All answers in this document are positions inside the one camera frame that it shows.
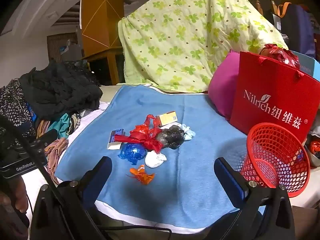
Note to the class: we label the orange plastic wrapper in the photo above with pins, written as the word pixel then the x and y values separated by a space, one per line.
pixel 143 176

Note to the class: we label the teal cloth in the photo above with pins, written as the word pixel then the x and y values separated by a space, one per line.
pixel 62 126

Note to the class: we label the black clothing pile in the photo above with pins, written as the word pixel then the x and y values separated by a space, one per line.
pixel 57 90

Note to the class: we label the small red plastic bag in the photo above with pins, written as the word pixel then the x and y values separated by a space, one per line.
pixel 315 146

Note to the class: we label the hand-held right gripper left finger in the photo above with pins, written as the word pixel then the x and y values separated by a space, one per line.
pixel 102 171

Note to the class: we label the light blue cloth wad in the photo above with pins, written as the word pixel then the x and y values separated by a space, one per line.
pixel 188 132

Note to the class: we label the orange wooden cabinet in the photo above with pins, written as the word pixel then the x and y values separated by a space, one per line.
pixel 100 17

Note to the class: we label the green clover quilt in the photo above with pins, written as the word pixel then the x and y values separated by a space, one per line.
pixel 175 35

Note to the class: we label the black white dotted cloth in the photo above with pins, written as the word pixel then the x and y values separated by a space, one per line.
pixel 10 105

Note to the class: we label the metal basin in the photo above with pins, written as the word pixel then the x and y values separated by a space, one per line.
pixel 313 158

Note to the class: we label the black plastic bag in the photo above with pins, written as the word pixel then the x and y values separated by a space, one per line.
pixel 172 137

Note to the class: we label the pink pillow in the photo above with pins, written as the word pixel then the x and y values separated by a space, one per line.
pixel 222 90

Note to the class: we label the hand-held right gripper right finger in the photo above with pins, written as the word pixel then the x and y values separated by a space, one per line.
pixel 228 177

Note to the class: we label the white blue medicine box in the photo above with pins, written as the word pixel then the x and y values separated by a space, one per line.
pixel 113 142

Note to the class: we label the large red plastic bag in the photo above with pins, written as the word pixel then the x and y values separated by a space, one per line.
pixel 282 53

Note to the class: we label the red paper gift bag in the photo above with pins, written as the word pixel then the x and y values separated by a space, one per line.
pixel 262 85

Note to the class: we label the striped scarf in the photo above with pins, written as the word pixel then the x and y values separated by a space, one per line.
pixel 56 150

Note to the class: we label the person's left hand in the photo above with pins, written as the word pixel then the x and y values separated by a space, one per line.
pixel 15 195

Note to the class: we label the blue cardboard box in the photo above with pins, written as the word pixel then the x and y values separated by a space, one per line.
pixel 308 63

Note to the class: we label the red mesh basket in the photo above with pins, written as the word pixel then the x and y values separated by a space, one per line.
pixel 262 180

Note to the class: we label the white wad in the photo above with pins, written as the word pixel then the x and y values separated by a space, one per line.
pixel 155 160

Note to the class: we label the yellow medicine box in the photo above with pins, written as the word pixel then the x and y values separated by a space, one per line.
pixel 166 118

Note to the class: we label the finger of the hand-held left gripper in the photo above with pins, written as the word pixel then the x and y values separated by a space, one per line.
pixel 45 137

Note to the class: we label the blue towel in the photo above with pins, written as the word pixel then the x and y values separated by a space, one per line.
pixel 187 180

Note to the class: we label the blue plastic bag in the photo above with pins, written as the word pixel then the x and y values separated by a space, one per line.
pixel 132 153

